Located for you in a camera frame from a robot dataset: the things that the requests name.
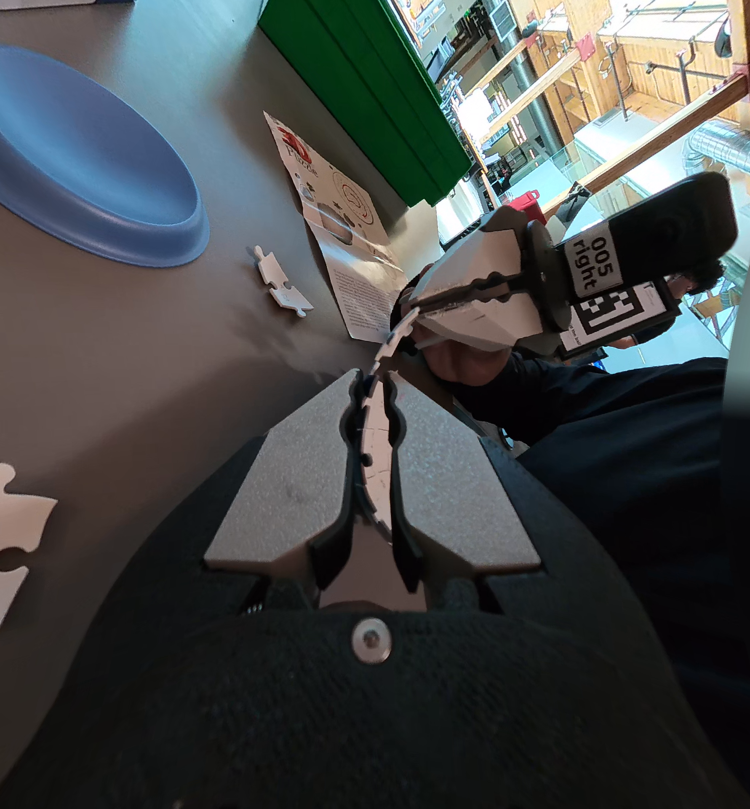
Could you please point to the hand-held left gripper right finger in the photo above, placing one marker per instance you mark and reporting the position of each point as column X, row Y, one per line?
column 469, row 505

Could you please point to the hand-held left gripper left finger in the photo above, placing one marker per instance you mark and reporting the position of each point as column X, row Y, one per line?
column 280, row 499

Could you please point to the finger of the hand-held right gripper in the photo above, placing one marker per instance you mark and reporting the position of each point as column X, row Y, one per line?
column 488, row 322
column 469, row 259

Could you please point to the assembled curved puzzle section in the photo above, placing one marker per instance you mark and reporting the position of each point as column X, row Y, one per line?
column 378, row 467

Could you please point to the joined white puzzle pieces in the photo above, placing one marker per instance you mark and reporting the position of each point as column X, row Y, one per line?
column 280, row 281

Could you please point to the person's right forearm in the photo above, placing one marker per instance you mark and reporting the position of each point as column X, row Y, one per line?
column 602, row 411

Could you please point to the single white puzzle piece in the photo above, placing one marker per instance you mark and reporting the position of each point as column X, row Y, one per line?
column 2, row 543

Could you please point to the blue round ball stand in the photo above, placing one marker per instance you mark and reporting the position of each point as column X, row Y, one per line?
column 78, row 164

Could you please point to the person's right hand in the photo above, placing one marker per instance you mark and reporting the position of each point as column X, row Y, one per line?
column 469, row 363

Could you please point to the red container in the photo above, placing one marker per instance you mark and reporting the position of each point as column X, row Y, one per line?
column 529, row 205

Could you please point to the black white marker sign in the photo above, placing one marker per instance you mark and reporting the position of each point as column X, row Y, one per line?
column 621, row 309

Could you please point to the white folded leaflet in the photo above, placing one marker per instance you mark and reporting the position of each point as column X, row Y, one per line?
column 343, row 253

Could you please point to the green plastic crate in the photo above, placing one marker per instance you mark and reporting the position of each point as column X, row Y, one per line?
column 375, row 82

